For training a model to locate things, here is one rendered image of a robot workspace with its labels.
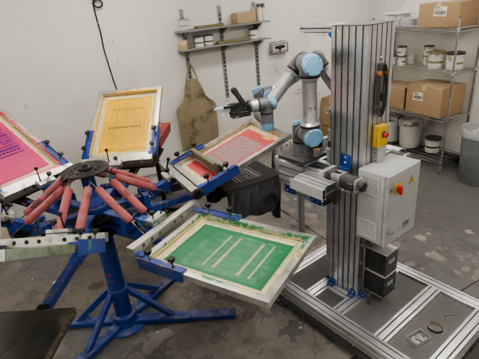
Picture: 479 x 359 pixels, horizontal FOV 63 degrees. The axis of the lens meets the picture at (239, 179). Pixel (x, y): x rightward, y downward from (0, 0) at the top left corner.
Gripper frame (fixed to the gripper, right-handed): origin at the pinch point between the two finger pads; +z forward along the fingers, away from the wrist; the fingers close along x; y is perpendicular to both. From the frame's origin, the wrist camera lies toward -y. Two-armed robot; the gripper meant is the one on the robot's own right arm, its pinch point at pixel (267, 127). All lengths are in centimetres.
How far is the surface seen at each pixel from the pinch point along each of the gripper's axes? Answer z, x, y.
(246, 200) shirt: 33, -47, 22
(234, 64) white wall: 2, 85, -200
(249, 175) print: 23.5, -32.6, 8.3
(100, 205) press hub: -18, -137, 8
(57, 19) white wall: -120, -83, -200
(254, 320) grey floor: 106, -89, 55
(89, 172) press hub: -42, -132, 9
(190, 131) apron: 49, -6, -193
